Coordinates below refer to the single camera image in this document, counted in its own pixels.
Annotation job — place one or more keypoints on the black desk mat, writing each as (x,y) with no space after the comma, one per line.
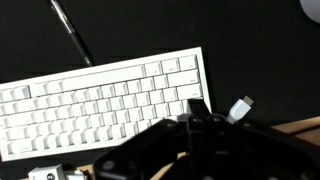
(268,50)

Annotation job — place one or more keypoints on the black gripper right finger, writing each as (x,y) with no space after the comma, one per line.
(197,107)

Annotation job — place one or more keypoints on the white compact keyboard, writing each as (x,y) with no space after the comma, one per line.
(97,107)

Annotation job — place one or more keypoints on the translucent spray bottle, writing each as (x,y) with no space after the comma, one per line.
(312,9)

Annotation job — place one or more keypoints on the black pen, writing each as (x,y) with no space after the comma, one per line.
(71,31)

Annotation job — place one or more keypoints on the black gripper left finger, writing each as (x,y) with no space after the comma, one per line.
(142,156)

